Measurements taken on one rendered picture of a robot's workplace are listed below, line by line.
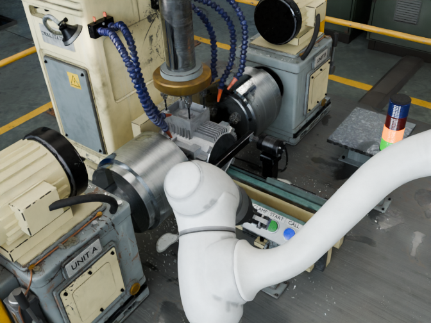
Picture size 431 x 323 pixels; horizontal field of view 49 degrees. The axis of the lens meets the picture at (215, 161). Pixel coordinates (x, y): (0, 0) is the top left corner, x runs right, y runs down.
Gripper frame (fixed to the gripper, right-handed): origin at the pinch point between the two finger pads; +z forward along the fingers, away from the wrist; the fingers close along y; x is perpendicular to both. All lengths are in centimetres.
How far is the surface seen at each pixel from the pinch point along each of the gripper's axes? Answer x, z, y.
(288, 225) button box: -1.9, 8.0, -3.7
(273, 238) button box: 2.6, 8.0, -1.6
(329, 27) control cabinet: -196, 294, 133
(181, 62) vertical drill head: -32, 0, 43
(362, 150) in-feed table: -38, 59, 0
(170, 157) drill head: -5.3, 3.2, 34.4
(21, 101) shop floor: -7, 153, 294
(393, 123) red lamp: -43, 34, -12
